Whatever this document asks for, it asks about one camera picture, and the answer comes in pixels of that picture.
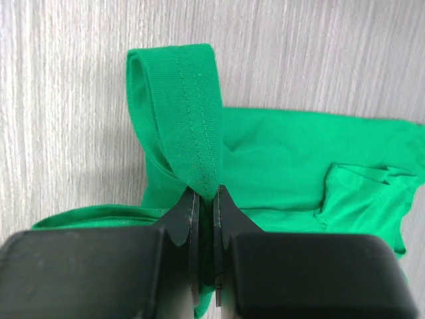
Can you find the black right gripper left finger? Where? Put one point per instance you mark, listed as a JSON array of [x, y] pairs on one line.
[[115, 272]]

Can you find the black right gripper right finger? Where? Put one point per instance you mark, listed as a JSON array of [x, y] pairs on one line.
[[302, 275]]

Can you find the green t shirt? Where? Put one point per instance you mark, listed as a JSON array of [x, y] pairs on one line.
[[288, 171]]

